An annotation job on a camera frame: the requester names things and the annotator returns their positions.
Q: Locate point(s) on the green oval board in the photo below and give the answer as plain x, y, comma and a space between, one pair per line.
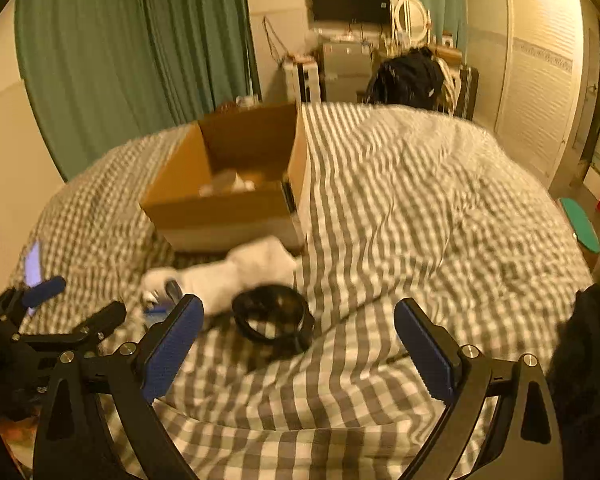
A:
580, 222

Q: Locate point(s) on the white oval mirror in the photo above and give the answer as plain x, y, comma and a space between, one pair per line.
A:
414, 17

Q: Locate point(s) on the pale crumpled packet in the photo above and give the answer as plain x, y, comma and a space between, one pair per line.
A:
227, 183

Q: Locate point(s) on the white cloth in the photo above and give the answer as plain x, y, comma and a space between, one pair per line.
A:
240, 277

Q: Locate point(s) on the white wardrobe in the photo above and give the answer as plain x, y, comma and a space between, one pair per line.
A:
535, 60

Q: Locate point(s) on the black monitor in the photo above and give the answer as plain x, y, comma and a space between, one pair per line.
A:
350, 2

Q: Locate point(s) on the dark cloth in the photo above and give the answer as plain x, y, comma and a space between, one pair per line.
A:
590, 360

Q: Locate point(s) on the black coiled belt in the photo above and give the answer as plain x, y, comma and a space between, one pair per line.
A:
245, 317

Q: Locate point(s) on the wide green curtain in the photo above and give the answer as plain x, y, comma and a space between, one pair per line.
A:
130, 50

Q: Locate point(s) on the dark case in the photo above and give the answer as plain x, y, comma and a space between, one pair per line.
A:
466, 92

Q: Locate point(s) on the grey checked blanket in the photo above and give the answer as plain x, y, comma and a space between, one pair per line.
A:
405, 220

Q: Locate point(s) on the grey cabinet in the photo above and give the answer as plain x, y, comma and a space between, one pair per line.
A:
347, 70

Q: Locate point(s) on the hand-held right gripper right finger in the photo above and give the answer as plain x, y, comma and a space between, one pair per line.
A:
424, 355

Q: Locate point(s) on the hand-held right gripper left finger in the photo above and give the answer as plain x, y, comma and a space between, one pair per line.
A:
174, 347

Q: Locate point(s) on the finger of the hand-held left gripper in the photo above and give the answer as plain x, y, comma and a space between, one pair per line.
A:
44, 291
100, 321

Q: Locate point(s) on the black clothing pile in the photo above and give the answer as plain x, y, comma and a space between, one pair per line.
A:
405, 77

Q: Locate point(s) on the small blue object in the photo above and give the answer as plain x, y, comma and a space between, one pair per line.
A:
156, 314

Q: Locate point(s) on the brown cardboard box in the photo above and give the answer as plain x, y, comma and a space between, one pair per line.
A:
220, 210

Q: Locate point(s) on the white slatted crate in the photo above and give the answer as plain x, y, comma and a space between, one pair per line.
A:
305, 80

